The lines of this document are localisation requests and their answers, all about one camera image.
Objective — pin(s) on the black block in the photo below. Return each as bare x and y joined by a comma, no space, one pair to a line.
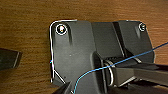
9,60

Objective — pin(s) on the dark grey robot base plate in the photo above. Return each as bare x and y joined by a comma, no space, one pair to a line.
76,43

